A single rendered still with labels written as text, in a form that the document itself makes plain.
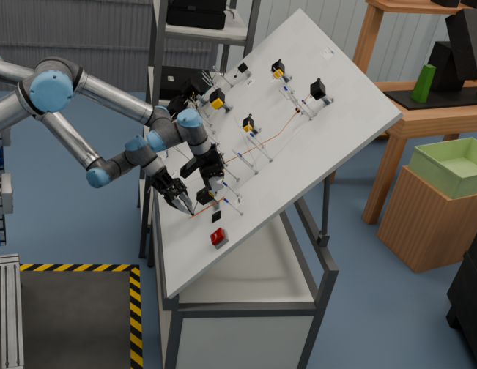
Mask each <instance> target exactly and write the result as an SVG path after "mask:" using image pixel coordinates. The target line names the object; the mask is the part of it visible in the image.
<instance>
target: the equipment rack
mask: <svg viewBox="0 0 477 369"><path fill-rule="evenodd" d="M260 4H261V0H253V1H252V5H251V14H250V18H249V22H248V28H247V27H246V26H245V24H244V23H243V20H242V19H241V17H240V16H239V14H238V13H237V10H236V6H237V0H230V4H229V6H230V8H231V11H232V12H233V13H234V17H233V14H232V13H231V12H230V11H228V10H226V11H224V12H225V14H226V20H225V25H224V28H223V29H211V28H204V27H196V26H182V25H175V24H173V25H170V24H167V22H166V15H167V6H168V0H153V1H152V20H151V30H150V40H149V58H148V68H147V87H146V97H145V102H146V103H149V104H150V105H153V106H162V105H169V103H170V101H171V100H165V99H159V95H160V80H161V71H162V63H163V47H164V39H165V38H166V39H174V40H187V41H195V42H208V43H216V44H223V52H222V57H221V66H220V72H219V74H220V73H221V69H222V64H223V69H222V75H223V70H224V65H225V59H226V55H225V59H224V63H223V58H224V54H225V50H226V51H227V48H226V45H227V47H228V45H229V48H230V45H236V46H244V52H243V59H244V58H245V57H246V56H247V55H248V54H249V53H250V52H251V51H252V48H253V43H254V36H255V32H256V24H257V20H258V15H259V8H260ZM166 31H170V32H166ZM157 32H158V35H157ZM173 32H177V33H173ZM180 33H184V34H180ZM194 34H197V35H194ZM200 35H204V36H200ZM156 36H157V44H156ZM207 36H211V37H207ZM221 37H224V38H221ZM230 38H232V39H230ZM235 39H238V40H235ZM155 45H156V52H155ZM228 57H229V50H228V54H227V59H226V66H227V62H228ZM154 63H155V70H154V77H153V68H154ZM219 74H218V73H216V74H215V72H210V76H211V78H212V79H213V80H212V81H213V82H214V83H217V82H219V80H220V79H222V76H220V75H219ZM214 75H215V77H214ZM224 75H226V68H225V73H224ZM213 77H214V78H213ZM151 130H152V129H151V128H150V127H147V126H145V125H144V126H143V135H142V137H143V138H144V140H145V141H147V137H146V134H147V133H149V132H150V131H151ZM144 178H145V179H144ZM150 179H151V177H150V176H148V175H147V173H146V176H145V171H144V170H143V168H142V167H141V166H140V174H139V184H138V203H137V208H141V237H140V246H139V255H138V258H145V249H146V240H147V233H148V234H149V233H150V228H147V227H150V225H151V216H152V202H153V186H151V188H150ZM149 188H150V190H149ZM148 190H149V192H148ZM147 192H148V193H149V195H145V193H147Z"/></svg>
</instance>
